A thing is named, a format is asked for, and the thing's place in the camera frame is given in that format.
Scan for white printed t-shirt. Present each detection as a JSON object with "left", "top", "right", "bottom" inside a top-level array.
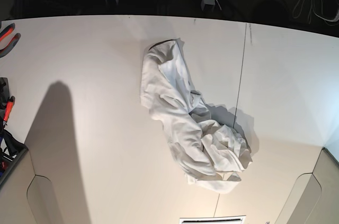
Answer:
[{"left": 140, "top": 40, "right": 252, "bottom": 194}]

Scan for white vent grille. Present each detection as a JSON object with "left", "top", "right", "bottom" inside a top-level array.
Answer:
[{"left": 179, "top": 216, "right": 246, "bottom": 224}]

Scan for orange grey pliers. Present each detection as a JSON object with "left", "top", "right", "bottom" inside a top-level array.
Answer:
[{"left": 0, "top": 23, "right": 21, "bottom": 59}]

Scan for orange handled tool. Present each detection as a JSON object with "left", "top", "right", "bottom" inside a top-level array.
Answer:
[{"left": 3, "top": 96, "right": 15, "bottom": 128}]

